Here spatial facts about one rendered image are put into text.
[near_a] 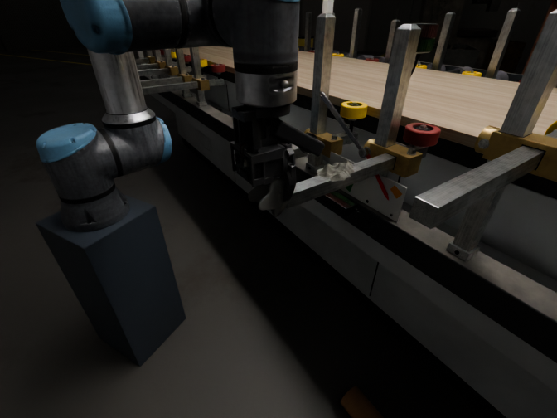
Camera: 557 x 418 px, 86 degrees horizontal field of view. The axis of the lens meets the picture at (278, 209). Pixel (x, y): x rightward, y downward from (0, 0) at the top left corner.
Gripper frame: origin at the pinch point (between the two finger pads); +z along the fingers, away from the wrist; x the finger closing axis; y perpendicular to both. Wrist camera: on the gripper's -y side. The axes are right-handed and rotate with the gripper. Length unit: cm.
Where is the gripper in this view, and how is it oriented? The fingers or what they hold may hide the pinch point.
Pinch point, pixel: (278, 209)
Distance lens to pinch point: 56.7
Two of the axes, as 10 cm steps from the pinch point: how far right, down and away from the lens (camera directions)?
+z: 0.0, 8.3, 5.5
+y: -8.3, 3.1, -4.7
